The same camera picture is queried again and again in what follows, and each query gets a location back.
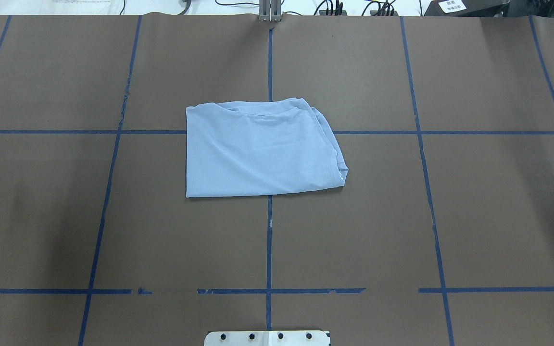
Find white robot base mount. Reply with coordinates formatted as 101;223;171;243
204;329;331;346

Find light blue t-shirt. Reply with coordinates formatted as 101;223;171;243
186;98;348;198

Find aluminium frame post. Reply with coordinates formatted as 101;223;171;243
259;0;283;22

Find black box with label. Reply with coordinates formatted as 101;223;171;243
423;0;510;17

